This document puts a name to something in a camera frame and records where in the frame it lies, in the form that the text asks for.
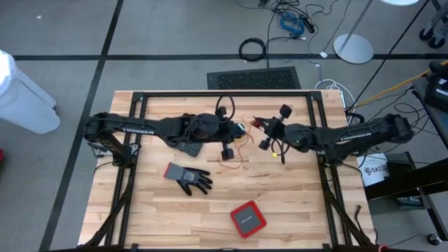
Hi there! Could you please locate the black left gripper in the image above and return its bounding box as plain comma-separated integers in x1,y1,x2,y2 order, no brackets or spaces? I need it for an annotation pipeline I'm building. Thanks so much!
176,106,248,162

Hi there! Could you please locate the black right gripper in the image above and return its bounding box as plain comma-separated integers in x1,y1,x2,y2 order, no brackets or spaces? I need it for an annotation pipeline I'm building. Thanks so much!
252,104,313,153

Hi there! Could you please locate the black spool with white labels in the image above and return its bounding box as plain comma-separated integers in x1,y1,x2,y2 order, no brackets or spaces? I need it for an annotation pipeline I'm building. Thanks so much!
233,122,249,138

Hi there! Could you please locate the thin red wire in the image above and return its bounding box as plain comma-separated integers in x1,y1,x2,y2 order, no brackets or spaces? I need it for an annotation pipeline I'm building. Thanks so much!
216,118,257,171

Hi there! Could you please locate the black floor mat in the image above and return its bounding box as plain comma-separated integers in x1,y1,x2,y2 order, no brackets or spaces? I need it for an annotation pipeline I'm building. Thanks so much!
206,66,302,90

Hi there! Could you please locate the grey black work glove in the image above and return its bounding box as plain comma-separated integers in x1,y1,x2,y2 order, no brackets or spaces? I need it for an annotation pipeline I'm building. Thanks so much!
162,162,214,197

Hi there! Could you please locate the red black collapsible box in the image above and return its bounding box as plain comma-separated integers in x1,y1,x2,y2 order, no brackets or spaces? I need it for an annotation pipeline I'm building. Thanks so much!
230,199,267,239

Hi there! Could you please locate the black power strip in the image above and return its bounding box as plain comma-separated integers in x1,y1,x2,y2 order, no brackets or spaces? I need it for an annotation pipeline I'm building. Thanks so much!
301,15,316,35

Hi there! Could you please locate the grey round-base floor stand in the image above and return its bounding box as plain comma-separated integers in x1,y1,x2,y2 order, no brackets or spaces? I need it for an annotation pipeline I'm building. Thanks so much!
332,0,375,65

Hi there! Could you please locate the white printed paper bag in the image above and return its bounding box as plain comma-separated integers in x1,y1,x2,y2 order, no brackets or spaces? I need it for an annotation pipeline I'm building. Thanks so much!
356,153,390,187

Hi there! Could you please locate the black metal stand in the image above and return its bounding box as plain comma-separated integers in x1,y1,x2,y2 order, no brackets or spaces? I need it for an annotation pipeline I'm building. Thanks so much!
363,150,448,242

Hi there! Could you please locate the black electronic device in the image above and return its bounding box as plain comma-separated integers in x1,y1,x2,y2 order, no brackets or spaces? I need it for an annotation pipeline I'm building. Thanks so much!
423,73,448,113

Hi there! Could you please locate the white round lamp head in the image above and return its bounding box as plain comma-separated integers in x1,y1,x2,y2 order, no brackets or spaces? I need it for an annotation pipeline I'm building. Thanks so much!
379,0,421,7

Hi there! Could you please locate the wheeled metal cart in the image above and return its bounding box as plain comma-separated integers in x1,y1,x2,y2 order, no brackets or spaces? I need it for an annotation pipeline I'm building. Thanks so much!
418,0,448,50

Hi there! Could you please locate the black caster wheel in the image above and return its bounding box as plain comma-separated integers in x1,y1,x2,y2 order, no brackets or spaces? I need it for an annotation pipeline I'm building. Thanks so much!
426,232,443,246

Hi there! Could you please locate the white plastic bin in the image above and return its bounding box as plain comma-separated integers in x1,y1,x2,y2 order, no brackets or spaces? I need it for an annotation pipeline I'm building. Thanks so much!
0,49,61,135

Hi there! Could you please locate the white cable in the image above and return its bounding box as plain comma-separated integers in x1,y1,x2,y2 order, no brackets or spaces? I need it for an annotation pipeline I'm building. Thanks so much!
314,78,356,110

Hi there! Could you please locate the coiled black cable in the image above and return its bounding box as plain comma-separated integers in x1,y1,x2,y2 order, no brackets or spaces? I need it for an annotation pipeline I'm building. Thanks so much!
238,37,267,63

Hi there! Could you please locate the coiled blue cable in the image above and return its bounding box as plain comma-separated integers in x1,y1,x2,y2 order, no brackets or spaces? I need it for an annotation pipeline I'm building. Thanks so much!
279,12,306,38

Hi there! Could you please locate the brown strap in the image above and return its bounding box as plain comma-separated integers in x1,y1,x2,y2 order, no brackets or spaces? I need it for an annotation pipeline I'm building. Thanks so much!
352,204,364,232

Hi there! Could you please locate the yellow floor cable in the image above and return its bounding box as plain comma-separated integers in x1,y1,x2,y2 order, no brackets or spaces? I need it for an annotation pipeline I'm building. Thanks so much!
355,61,448,108

